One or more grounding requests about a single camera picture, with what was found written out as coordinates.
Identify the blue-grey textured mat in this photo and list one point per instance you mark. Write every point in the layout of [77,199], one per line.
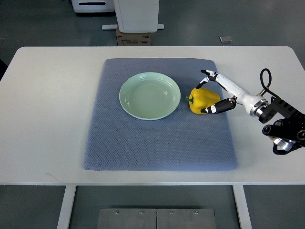
[182,141]

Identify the white pedestal stand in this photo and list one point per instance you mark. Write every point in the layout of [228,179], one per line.
[136,16]

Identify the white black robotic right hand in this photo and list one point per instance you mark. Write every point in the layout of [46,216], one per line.
[254,104]

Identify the left white table leg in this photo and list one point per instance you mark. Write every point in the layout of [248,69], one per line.
[66,207]

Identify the white table leg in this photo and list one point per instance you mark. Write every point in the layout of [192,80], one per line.
[242,207]
[66,207]

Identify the right white table leg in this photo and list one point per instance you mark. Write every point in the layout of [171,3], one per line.
[242,207]

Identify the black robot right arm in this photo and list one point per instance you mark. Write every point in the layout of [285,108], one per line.
[288,133]

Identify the light green plate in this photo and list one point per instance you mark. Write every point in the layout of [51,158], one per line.
[149,96]

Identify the white cabinet with slot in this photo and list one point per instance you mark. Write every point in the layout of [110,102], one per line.
[92,6]

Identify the brown cardboard box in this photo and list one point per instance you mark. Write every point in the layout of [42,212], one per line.
[132,39]

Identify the yellow bell pepper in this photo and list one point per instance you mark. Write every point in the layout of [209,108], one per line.
[200,99]

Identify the grey floor outlet plate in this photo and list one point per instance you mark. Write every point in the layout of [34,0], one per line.
[225,39]

